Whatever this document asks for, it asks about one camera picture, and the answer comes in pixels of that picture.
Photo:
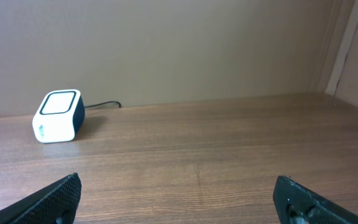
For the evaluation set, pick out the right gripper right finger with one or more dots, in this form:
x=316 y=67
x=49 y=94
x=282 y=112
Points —
x=295 y=203

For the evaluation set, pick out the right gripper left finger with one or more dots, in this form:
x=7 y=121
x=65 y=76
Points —
x=55 y=203

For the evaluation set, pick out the white barcode scanner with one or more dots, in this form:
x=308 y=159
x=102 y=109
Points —
x=59 y=116

